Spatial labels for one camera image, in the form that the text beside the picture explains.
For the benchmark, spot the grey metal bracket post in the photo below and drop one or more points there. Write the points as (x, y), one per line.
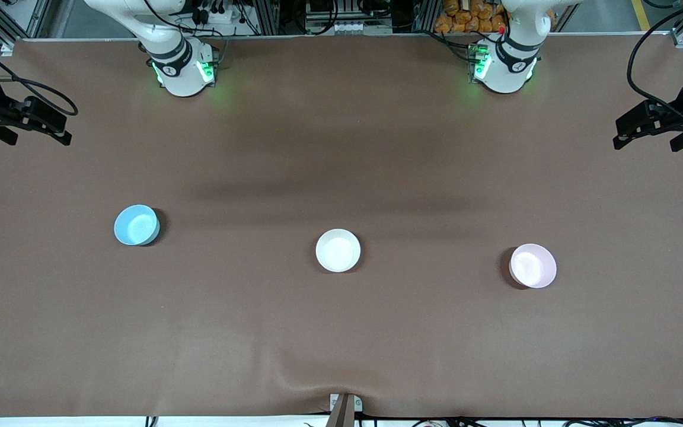
(345, 410)

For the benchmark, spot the pink bowl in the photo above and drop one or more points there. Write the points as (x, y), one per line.
(532, 265)

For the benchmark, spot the white bowl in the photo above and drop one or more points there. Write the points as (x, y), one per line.
(338, 250)

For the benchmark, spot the brown table mat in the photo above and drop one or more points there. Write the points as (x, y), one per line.
(341, 148)

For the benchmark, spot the white terminal block strip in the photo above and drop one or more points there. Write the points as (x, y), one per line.
(350, 27)

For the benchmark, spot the white power strip with plugs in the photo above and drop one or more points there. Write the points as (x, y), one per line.
(217, 12)

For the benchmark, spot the blue bowl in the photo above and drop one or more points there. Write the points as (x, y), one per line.
(136, 225)

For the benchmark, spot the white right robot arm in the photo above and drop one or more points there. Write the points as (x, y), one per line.
(181, 77)

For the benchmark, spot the orange packaged goods pile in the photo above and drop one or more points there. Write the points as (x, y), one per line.
(466, 15)

